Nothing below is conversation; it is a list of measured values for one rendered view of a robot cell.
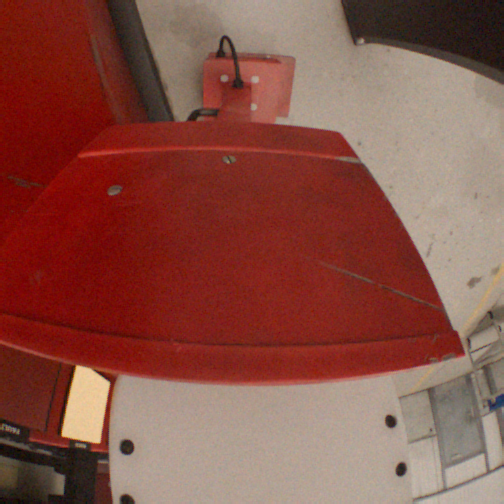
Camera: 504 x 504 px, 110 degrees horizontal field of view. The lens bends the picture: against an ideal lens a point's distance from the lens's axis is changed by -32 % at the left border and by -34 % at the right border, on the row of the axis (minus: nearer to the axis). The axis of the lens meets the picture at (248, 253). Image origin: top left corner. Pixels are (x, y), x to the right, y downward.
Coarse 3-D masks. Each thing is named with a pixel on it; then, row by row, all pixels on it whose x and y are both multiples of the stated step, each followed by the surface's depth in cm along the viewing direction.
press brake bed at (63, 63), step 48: (0, 0) 10; (48, 0) 18; (96, 0) 31; (0, 48) 14; (48, 48) 21; (96, 48) 33; (144, 48) 53; (0, 96) 16; (48, 96) 24; (96, 96) 35; (144, 96) 64; (0, 144) 18; (48, 144) 25; (0, 192) 18; (0, 240) 18
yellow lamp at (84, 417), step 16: (80, 368) 12; (80, 384) 11; (96, 384) 13; (80, 400) 11; (96, 400) 13; (80, 416) 11; (96, 416) 12; (64, 432) 9; (80, 432) 10; (96, 432) 12
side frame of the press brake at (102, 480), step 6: (102, 474) 79; (108, 474) 79; (96, 480) 76; (102, 480) 77; (108, 480) 77; (96, 486) 74; (102, 486) 74; (108, 486) 75; (96, 492) 72; (102, 492) 72; (108, 492) 72; (96, 498) 69; (102, 498) 70; (108, 498) 70
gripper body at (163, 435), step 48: (144, 384) 7; (192, 384) 7; (336, 384) 7; (384, 384) 7; (144, 432) 6; (192, 432) 6; (240, 432) 6; (288, 432) 6; (336, 432) 6; (384, 432) 6; (144, 480) 5; (192, 480) 5; (240, 480) 5; (288, 480) 5; (336, 480) 5; (384, 480) 5
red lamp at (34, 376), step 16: (0, 352) 6; (16, 352) 7; (0, 368) 6; (16, 368) 7; (32, 368) 8; (48, 368) 9; (0, 384) 6; (16, 384) 7; (32, 384) 8; (48, 384) 9; (0, 400) 5; (16, 400) 6; (32, 400) 7; (48, 400) 8; (0, 416) 5; (16, 416) 6; (32, 416) 7
